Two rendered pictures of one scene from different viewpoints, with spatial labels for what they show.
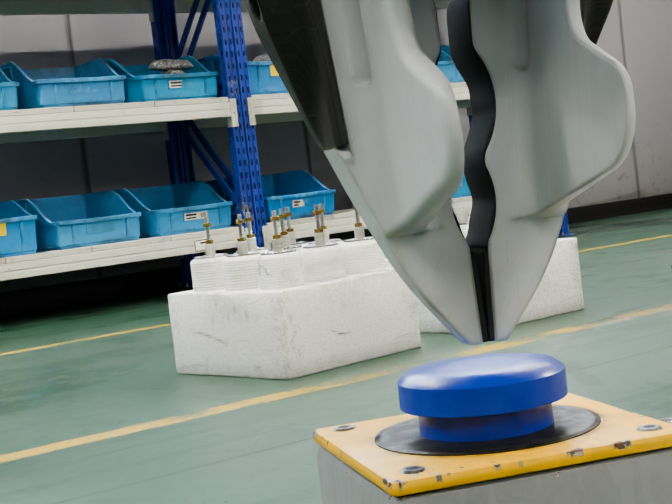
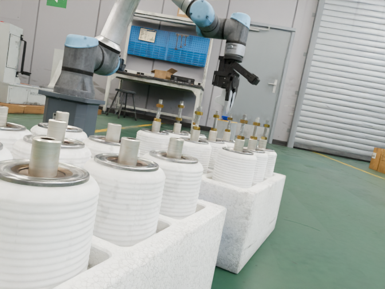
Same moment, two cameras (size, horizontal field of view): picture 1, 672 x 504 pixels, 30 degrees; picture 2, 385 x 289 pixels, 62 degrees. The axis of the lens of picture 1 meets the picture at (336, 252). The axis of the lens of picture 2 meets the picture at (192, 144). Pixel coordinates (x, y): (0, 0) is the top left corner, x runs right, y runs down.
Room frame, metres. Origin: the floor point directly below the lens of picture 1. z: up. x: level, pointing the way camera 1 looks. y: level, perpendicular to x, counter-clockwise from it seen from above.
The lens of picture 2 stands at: (0.98, -1.03, 0.33)
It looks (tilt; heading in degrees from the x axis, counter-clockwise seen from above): 6 degrees down; 130
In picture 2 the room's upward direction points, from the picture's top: 11 degrees clockwise
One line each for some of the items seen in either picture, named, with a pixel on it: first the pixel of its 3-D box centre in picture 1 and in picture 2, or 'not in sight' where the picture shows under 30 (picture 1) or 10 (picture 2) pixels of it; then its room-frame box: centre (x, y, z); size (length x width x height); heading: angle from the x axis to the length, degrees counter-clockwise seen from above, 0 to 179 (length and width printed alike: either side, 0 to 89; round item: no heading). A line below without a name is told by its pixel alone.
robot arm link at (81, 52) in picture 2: not in sight; (81, 52); (-0.18, -0.38, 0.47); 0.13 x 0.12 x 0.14; 114
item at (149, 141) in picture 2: not in sight; (149, 164); (0.36, -0.44, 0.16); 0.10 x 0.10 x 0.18
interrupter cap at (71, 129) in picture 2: not in sight; (60, 128); (0.43, -0.74, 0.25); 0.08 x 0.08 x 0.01
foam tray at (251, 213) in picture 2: not in sight; (201, 195); (0.44, -0.29, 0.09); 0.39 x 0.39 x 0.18; 14
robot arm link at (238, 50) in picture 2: not in sight; (234, 51); (0.28, -0.04, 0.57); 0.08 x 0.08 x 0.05
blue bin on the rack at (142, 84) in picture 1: (152, 82); not in sight; (5.29, 0.68, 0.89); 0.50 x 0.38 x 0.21; 35
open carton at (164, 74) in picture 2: not in sight; (163, 74); (-3.27, 2.96, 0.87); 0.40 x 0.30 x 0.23; 21
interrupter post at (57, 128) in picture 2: not in sight; (56, 132); (0.58, -0.82, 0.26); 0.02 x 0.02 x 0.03
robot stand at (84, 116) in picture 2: not in sight; (68, 133); (-0.18, -0.38, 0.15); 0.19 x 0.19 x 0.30; 35
